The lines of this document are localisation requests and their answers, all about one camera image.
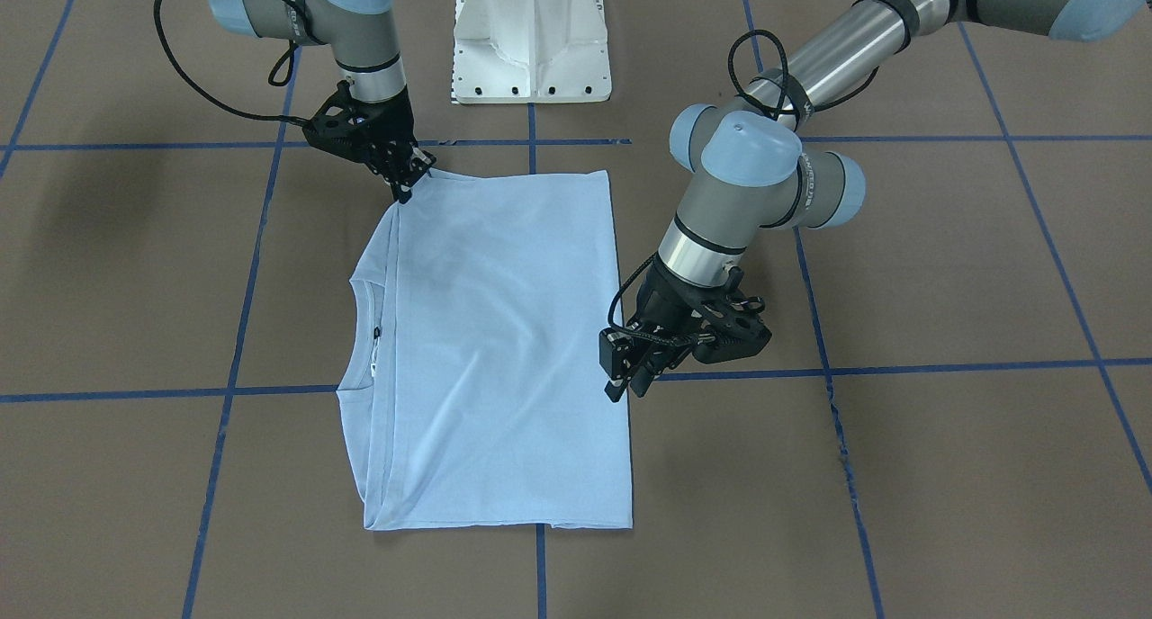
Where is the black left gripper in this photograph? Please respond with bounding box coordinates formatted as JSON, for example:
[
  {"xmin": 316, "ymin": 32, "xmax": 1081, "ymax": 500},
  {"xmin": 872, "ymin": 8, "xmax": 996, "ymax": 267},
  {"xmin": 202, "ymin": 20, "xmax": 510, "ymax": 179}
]
[{"xmin": 600, "ymin": 259, "xmax": 708, "ymax": 403}]

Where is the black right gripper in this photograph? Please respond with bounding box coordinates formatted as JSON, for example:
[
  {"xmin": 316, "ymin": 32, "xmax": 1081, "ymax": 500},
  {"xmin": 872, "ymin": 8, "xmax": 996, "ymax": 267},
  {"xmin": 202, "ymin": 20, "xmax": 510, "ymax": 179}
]
[{"xmin": 365, "ymin": 97, "xmax": 437, "ymax": 204}]

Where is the light blue t-shirt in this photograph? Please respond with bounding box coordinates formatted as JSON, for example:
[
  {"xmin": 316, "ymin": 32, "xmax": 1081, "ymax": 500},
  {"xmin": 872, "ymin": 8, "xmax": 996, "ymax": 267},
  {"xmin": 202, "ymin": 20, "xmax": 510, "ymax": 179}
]
[{"xmin": 338, "ymin": 169, "xmax": 632, "ymax": 533}]

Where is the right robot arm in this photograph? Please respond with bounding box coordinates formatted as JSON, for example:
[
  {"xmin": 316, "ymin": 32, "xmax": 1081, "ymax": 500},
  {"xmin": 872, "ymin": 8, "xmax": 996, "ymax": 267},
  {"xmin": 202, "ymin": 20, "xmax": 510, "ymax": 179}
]
[{"xmin": 207, "ymin": 0, "xmax": 435, "ymax": 203}]

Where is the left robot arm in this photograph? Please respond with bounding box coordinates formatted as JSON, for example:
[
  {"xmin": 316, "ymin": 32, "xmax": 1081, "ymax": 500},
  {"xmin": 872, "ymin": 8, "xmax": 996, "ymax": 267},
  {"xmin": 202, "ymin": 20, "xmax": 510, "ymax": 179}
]
[{"xmin": 599, "ymin": 0, "xmax": 1149, "ymax": 401}]

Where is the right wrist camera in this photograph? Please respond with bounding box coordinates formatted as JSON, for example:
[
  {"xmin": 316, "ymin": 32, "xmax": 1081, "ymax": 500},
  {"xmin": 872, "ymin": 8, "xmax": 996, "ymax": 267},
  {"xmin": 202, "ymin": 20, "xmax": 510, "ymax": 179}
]
[{"xmin": 301, "ymin": 80, "xmax": 370, "ymax": 164}]

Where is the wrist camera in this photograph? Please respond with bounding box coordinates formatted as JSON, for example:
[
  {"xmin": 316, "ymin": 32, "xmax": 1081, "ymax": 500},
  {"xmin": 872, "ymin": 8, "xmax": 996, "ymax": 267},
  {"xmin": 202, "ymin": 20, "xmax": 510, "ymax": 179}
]
[
  {"xmin": 301, "ymin": 80, "xmax": 370, "ymax": 164},
  {"xmin": 692, "ymin": 287, "xmax": 772, "ymax": 364}
]

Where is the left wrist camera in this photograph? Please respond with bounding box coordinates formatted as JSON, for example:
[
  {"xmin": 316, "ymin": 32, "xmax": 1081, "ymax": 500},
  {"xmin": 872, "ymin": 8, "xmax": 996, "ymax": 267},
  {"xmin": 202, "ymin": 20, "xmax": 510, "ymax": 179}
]
[{"xmin": 692, "ymin": 287, "xmax": 772, "ymax": 364}]

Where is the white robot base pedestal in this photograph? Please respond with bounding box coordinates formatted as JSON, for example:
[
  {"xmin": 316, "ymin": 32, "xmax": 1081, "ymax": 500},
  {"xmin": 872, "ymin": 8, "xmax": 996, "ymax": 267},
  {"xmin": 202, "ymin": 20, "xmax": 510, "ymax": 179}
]
[{"xmin": 450, "ymin": 0, "xmax": 613, "ymax": 105}]

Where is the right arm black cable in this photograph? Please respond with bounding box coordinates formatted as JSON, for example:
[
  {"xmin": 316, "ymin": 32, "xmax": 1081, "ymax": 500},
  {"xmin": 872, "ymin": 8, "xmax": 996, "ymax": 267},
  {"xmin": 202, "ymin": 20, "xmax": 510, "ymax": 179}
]
[{"xmin": 153, "ymin": 0, "xmax": 311, "ymax": 123}]

